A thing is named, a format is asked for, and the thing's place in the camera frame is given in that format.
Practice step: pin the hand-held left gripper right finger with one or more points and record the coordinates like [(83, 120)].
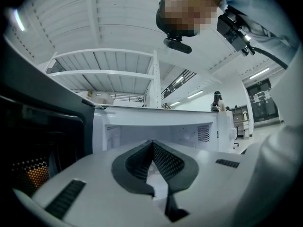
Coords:
[(208, 185)]

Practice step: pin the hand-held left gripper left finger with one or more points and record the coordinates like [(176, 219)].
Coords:
[(99, 185)]

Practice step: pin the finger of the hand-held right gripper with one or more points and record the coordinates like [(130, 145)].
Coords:
[(279, 150)]

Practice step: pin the beige shelf cabinet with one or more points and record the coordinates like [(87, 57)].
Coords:
[(241, 126)]

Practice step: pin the dark double door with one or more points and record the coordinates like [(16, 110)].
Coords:
[(262, 107)]

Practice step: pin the white microwave oven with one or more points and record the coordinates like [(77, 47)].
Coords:
[(165, 119)]

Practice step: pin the beige cardboard box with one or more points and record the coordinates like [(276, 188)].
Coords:
[(99, 98)]

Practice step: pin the ceiling light tube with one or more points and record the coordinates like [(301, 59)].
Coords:
[(175, 103), (19, 20), (195, 94)]

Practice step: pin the black metal railing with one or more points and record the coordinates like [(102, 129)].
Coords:
[(177, 81)]

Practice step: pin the white shelving rack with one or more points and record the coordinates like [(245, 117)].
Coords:
[(104, 73)]

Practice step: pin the black body-worn device box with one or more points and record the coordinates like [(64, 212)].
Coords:
[(230, 31)]

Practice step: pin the person's light blue shirt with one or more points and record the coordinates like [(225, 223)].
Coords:
[(260, 8)]

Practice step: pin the person's head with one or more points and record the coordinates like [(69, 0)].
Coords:
[(189, 8)]

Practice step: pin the black head-worn camera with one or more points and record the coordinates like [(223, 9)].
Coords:
[(177, 45)]

